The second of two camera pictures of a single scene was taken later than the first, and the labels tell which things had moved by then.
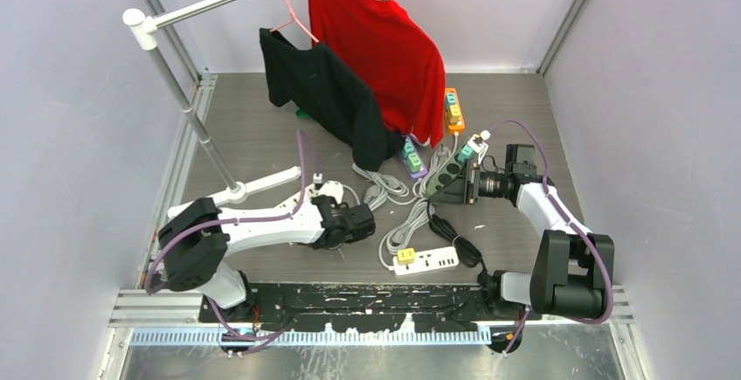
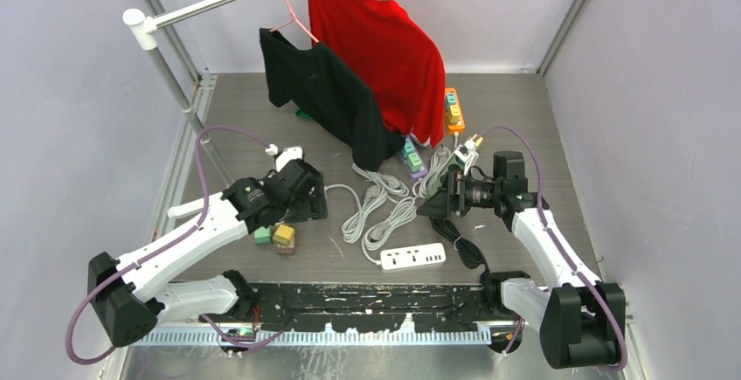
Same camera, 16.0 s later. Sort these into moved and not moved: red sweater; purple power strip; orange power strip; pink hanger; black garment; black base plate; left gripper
Moved: left gripper
Not moved: black garment; pink hanger; orange power strip; red sweater; black base plate; purple power strip
